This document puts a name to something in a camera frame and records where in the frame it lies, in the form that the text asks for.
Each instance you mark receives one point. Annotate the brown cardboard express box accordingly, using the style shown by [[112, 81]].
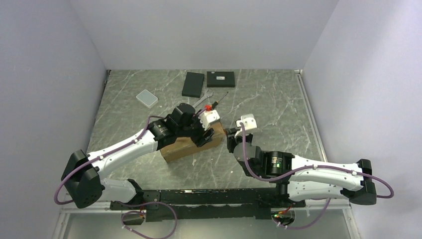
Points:
[[184, 147]]

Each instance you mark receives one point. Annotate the black foam block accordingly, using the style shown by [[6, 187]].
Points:
[[193, 85]]

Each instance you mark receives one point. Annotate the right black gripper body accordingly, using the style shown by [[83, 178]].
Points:
[[233, 139]]

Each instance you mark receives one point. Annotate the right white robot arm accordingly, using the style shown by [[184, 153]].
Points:
[[299, 178]]

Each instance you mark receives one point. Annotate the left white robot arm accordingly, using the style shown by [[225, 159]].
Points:
[[86, 176]]

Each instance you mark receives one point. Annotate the silver open-end wrench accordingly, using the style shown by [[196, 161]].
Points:
[[207, 93]]

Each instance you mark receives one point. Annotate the yellow black screwdriver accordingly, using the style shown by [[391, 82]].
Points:
[[215, 103]]

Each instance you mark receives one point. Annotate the aluminium frame rail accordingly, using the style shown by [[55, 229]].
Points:
[[311, 117]]

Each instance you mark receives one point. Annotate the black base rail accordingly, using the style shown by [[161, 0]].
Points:
[[258, 203]]

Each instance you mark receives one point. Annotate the black box with label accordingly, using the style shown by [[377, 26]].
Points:
[[219, 79]]

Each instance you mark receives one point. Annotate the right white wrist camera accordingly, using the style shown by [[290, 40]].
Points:
[[248, 121]]

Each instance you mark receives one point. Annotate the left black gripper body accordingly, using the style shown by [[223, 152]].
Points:
[[195, 130]]

